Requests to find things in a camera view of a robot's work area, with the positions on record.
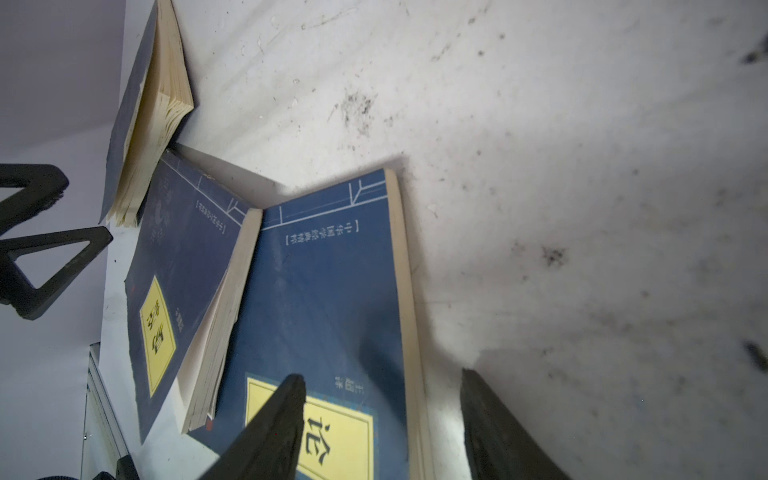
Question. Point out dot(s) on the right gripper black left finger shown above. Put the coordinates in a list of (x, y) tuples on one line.
[(269, 446)]

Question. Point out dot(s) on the navy book yellow label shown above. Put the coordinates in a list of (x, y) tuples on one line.
[(329, 297), (188, 232), (156, 99)]

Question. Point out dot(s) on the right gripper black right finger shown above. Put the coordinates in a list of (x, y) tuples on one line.
[(496, 443)]

